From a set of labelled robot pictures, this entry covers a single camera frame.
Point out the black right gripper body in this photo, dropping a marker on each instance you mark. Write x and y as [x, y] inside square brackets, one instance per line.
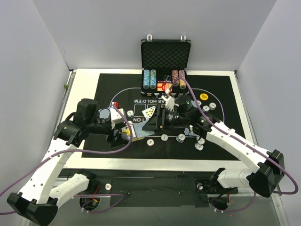
[160, 118]

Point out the dealt cards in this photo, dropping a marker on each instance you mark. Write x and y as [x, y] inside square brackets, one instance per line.
[189, 133]
[105, 114]

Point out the yellow big blind button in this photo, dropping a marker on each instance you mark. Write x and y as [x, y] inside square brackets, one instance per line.
[204, 96]

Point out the grey poker chip stack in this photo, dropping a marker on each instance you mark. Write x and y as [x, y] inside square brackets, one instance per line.
[164, 137]

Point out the purple yellow chip row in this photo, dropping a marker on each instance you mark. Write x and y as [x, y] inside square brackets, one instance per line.
[182, 83]

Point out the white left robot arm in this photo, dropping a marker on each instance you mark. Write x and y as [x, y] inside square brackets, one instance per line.
[66, 139]

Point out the red chip row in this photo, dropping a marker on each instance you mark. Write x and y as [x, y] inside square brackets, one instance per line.
[175, 76]

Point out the seven of clubs card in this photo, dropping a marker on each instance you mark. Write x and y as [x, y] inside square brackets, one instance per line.
[147, 113]

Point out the aluminium poker chip case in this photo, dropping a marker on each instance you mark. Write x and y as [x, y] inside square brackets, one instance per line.
[164, 56]

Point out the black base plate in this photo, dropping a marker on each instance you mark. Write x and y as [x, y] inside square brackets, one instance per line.
[160, 188]

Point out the green chip row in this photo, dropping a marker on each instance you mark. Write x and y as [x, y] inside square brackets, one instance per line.
[153, 79]

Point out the red playing card box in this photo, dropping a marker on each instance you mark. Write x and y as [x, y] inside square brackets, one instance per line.
[163, 86]

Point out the red poker chip stack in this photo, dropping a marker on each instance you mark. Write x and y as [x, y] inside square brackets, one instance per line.
[150, 142]

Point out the blue backed playing cards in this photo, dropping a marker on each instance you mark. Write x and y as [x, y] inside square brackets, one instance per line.
[143, 130]

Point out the light blue chip row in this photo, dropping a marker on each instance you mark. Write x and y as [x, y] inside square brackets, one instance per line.
[146, 79]

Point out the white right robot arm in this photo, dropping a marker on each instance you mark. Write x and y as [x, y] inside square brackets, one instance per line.
[264, 169]

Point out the aluminium frame rail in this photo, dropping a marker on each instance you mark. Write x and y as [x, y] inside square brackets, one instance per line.
[87, 183]

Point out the blue poker chip stack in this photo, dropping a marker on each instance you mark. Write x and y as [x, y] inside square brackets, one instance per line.
[180, 138]

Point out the grey chips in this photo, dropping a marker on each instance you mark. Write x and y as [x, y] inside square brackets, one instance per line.
[212, 106]
[201, 141]

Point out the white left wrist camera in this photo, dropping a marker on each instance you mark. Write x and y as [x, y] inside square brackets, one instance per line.
[116, 117]

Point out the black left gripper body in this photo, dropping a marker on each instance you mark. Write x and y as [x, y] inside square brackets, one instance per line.
[115, 135]

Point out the black poker felt mat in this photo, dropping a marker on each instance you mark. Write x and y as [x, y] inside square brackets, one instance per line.
[126, 90]

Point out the blue playing card deck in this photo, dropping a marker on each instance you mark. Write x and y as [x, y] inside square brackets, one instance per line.
[127, 132]

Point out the clear dealer button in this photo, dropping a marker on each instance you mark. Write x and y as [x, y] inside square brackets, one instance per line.
[167, 77]

